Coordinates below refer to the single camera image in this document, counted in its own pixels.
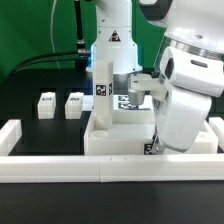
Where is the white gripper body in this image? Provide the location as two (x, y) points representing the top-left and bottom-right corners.
(128, 47), (224, 152)

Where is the black vertical pole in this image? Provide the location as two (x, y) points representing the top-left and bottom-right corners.
(74, 0), (85, 71)

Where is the fiducial marker sheet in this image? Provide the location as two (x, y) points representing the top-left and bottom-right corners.
(81, 94), (154, 112)

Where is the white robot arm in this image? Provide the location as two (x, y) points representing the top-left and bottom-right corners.
(91, 0), (224, 152)

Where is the white thin cable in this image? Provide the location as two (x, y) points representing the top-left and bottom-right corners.
(49, 0), (62, 69)

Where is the white U-shaped fixture frame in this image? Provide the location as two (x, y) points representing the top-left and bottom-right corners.
(0, 120), (224, 183)

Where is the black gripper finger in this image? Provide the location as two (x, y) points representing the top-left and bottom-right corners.
(151, 135), (164, 155)

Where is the black cable bundle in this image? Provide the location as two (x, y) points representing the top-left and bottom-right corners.
(6, 50), (92, 79)

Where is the white desk top panel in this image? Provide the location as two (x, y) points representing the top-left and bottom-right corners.
(84, 110), (218, 156)

